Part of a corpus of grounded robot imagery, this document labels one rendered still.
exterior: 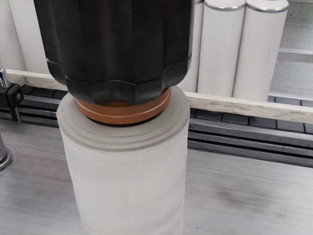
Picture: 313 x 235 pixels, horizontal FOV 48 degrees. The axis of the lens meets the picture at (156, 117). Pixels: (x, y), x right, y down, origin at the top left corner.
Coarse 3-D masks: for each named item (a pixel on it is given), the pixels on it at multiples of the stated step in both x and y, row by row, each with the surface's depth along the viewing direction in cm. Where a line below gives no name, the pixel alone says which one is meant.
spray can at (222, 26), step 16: (208, 0) 44; (224, 0) 42; (240, 0) 43; (208, 16) 44; (224, 16) 43; (240, 16) 44; (208, 32) 45; (224, 32) 44; (240, 32) 46; (208, 48) 46; (224, 48) 45; (208, 64) 48; (224, 64) 47; (208, 80) 49; (224, 80) 48; (224, 96) 50; (208, 112) 52
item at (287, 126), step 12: (0, 84) 59; (36, 96) 57; (48, 96) 56; (60, 96) 56; (276, 96) 56; (192, 108) 53; (216, 120) 51; (228, 120) 51; (240, 120) 51; (252, 120) 51; (264, 120) 51; (276, 120) 51; (300, 132) 49; (312, 132) 49
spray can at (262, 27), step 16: (256, 0) 42; (272, 0) 42; (256, 16) 43; (272, 16) 42; (256, 32) 44; (272, 32) 43; (240, 48) 47; (256, 48) 45; (272, 48) 45; (240, 64) 48; (256, 64) 46; (272, 64) 47; (240, 80) 49; (256, 80) 48; (240, 96) 50; (256, 96) 49
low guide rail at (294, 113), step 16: (16, 80) 55; (32, 80) 55; (48, 80) 54; (192, 96) 50; (208, 96) 50; (240, 112) 49; (256, 112) 48; (272, 112) 48; (288, 112) 47; (304, 112) 47
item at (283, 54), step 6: (282, 48) 51; (282, 54) 50; (288, 54) 50; (294, 54) 50; (300, 54) 50; (306, 54) 49; (312, 54) 49; (288, 60) 51; (294, 60) 50; (300, 60) 50; (306, 60) 50; (312, 60) 50
